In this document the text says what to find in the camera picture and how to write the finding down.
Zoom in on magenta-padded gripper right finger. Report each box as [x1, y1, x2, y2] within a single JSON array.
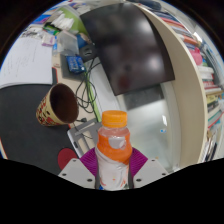
[[127, 147, 170, 190]]

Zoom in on white paper sheet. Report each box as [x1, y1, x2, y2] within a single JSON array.
[[0, 36, 57, 90]]

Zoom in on orange-capped drink bottle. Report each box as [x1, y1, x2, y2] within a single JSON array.
[[94, 110, 134, 192]]

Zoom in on flat round red coaster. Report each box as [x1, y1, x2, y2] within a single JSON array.
[[57, 147, 80, 171]]

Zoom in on clear plastic box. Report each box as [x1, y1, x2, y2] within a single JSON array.
[[54, 29, 81, 56]]

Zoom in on black computer monitor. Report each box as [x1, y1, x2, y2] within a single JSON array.
[[79, 2, 176, 97]]

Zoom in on black desk mat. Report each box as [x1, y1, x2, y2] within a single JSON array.
[[0, 83, 86, 176]]

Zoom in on grey metal laptop stand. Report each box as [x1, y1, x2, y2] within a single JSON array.
[[67, 118, 103, 160]]

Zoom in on floral patterned ceramic mug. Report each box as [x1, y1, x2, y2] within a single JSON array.
[[35, 83, 80, 127]]

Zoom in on black tangled cables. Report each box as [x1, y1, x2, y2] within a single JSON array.
[[74, 56, 102, 124]]

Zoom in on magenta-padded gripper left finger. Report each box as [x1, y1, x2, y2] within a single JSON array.
[[58, 147, 101, 190]]

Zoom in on small blue device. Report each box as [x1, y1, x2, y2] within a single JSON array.
[[64, 54, 86, 75]]

